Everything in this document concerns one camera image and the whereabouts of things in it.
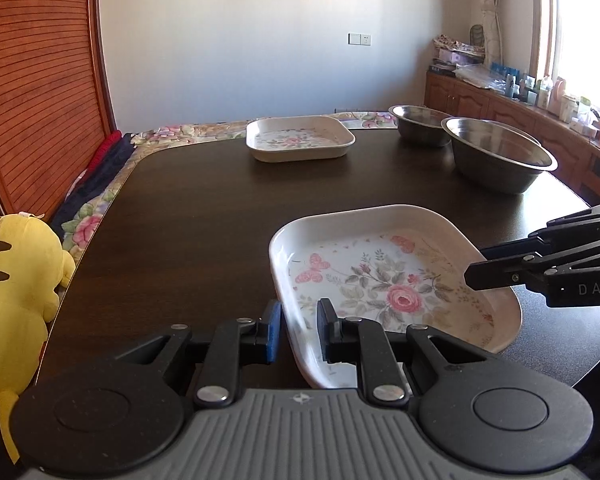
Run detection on small steel bowl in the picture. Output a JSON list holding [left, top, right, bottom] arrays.
[[388, 104, 464, 149]]

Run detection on small floral square plate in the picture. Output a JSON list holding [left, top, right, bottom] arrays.
[[245, 115, 356, 163]]

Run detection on wooden slatted wardrobe door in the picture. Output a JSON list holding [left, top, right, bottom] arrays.
[[0, 0, 119, 223]]

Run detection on stack of boxes and cloth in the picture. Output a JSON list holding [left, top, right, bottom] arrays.
[[431, 34, 487, 77]]

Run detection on floral bed blanket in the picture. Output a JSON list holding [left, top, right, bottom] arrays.
[[61, 111, 399, 257]]

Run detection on red and navy folded clothes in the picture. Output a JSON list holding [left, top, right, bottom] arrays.
[[50, 130, 137, 227]]

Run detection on clear plastic bags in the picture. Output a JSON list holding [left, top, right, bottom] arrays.
[[454, 62, 512, 92]]

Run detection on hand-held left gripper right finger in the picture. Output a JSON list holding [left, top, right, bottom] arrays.
[[317, 298, 492, 407]]

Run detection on wooden cabinet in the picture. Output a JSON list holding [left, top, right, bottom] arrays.
[[424, 70, 600, 207]]

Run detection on patterned curtain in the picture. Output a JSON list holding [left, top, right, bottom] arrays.
[[471, 0, 504, 61]]

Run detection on yellow plush toy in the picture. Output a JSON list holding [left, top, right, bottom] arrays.
[[0, 212, 76, 464]]

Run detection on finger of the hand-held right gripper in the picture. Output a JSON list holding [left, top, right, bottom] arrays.
[[528, 199, 600, 241], [463, 234, 581, 292]]

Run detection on large floral square plate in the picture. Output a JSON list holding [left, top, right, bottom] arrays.
[[269, 204, 524, 390]]

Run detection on row of bottles and jars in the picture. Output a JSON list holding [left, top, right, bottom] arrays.
[[490, 61, 600, 147]]

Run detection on large steel bowl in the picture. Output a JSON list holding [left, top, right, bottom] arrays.
[[440, 116, 559, 195]]

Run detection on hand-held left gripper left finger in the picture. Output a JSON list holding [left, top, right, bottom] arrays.
[[113, 300, 283, 409]]

